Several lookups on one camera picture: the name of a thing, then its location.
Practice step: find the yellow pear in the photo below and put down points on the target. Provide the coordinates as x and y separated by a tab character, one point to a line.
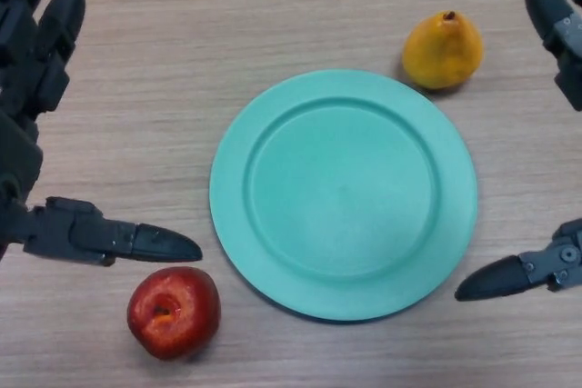
441	54

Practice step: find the green round plate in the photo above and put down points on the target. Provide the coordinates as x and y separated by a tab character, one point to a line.
343	197

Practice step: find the red apple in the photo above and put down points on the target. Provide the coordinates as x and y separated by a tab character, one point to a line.
175	313

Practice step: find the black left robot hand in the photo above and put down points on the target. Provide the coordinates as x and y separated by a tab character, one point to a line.
18	165

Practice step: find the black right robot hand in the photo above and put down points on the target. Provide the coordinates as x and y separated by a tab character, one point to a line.
557	29

